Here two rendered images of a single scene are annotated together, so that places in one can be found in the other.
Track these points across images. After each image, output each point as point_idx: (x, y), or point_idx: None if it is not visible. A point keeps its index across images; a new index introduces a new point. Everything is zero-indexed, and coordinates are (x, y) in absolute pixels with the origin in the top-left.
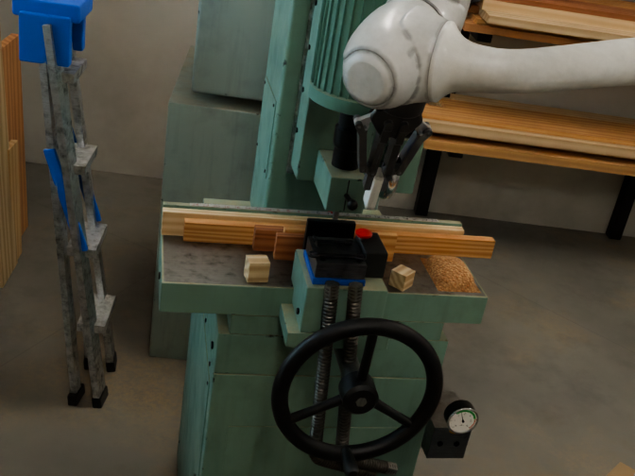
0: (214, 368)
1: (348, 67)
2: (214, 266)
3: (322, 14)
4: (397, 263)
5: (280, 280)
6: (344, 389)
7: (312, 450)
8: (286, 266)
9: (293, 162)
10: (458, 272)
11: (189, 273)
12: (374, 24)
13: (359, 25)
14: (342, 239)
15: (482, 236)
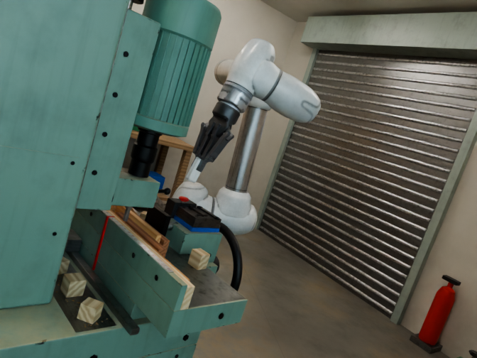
0: (197, 340)
1: (319, 110)
2: (203, 280)
3: (189, 72)
4: None
5: (187, 258)
6: (216, 265)
7: None
8: (167, 255)
9: (90, 202)
10: None
11: (223, 290)
12: (312, 89)
13: (307, 91)
14: (184, 209)
15: None
